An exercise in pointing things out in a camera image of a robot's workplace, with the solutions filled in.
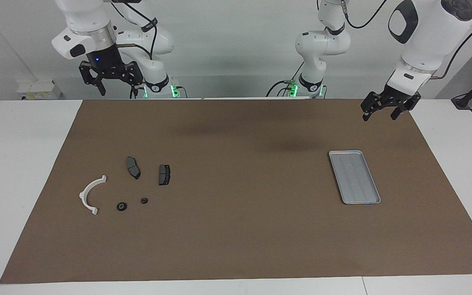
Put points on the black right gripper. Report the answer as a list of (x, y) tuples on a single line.
[(107, 65)]

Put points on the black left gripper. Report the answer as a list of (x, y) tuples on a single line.
[(395, 98)]

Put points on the large black bearing gear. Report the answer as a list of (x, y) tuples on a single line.
[(121, 206)]

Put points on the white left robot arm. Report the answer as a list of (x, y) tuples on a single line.
[(424, 37)]

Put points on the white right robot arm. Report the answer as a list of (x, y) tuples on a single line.
[(84, 16)]

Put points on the silver metal tray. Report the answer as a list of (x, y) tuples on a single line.
[(355, 178)]

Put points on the long grey brake pad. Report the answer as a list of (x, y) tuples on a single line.
[(133, 168)]

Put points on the short rectangular grey brake pad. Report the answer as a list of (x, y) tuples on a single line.
[(164, 174)]

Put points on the brown table mat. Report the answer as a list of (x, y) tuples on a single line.
[(240, 237)]

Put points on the white wall socket box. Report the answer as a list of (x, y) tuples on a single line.
[(39, 90)]

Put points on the white semicircular plastic bracket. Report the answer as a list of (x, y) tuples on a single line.
[(83, 196)]

